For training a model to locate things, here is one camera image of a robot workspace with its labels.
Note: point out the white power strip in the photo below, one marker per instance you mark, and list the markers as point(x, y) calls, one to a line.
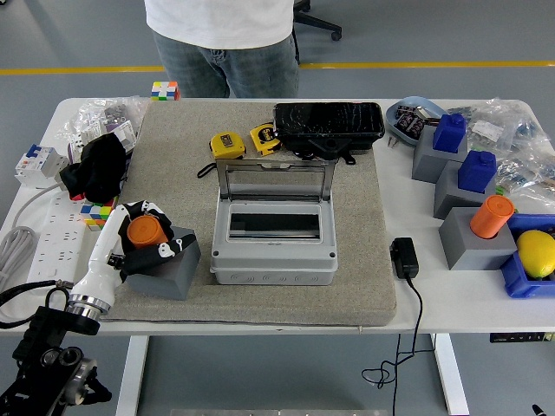
point(56, 242)

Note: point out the blue plastic bin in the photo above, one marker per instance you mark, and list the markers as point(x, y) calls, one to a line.
point(518, 284)

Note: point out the grey block holder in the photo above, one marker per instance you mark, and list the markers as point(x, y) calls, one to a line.
point(451, 199)
point(427, 162)
point(472, 253)

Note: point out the grey block with round hole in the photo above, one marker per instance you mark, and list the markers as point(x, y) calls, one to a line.
point(173, 281)

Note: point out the small metal clip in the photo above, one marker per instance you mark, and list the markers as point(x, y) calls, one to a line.
point(393, 142)

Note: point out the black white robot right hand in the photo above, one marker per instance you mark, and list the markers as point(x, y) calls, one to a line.
point(541, 411)

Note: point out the black table control panel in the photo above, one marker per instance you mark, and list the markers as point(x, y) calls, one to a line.
point(516, 337)

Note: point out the colourful puzzle cube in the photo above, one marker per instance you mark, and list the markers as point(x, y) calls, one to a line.
point(99, 214)

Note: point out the white blue circuit breaker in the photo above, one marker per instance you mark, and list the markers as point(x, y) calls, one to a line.
point(41, 167)

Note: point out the black power adapter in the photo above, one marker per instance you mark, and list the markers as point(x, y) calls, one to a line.
point(404, 258)

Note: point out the yellow tape measure black print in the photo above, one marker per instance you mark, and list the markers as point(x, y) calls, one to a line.
point(264, 138)

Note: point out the blue block with knob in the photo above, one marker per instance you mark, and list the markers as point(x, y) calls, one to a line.
point(450, 134)
point(477, 173)

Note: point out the light blue oval dish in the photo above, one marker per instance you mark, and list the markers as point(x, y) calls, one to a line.
point(396, 132)

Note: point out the purple black small packet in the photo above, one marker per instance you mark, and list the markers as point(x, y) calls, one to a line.
point(417, 125)
point(405, 117)

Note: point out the white table leg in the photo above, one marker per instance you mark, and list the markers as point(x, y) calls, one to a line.
point(132, 377)
point(451, 377)

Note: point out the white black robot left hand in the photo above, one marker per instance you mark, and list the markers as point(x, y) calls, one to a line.
point(102, 255)

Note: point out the puzzle cube with white cross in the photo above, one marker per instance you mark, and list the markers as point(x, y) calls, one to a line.
point(165, 91)

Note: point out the yellow lemon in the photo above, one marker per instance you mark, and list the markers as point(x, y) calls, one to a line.
point(537, 253)

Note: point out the orange cylinder battery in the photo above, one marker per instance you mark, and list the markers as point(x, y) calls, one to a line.
point(145, 232)
point(492, 216)

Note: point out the smoky transparent box lid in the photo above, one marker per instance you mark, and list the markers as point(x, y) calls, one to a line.
point(223, 177)

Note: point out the grey-brown mat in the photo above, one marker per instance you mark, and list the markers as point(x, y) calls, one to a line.
point(368, 216)

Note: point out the black office chair base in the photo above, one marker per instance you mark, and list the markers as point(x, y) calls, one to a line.
point(316, 22)

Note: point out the grey electrical junction box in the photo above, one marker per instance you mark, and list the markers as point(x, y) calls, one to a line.
point(273, 271)

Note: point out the person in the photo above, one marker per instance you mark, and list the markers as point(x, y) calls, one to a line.
point(217, 26)

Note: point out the black cloth glove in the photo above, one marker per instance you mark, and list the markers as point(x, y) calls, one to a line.
point(97, 169)

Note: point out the silver metal connector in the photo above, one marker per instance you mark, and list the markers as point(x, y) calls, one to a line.
point(427, 115)

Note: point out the black plastic case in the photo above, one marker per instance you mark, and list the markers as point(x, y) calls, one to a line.
point(329, 119)

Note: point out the clear bag of small parts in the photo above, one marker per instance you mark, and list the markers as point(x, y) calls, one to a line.
point(95, 115)
point(498, 121)
point(526, 173)

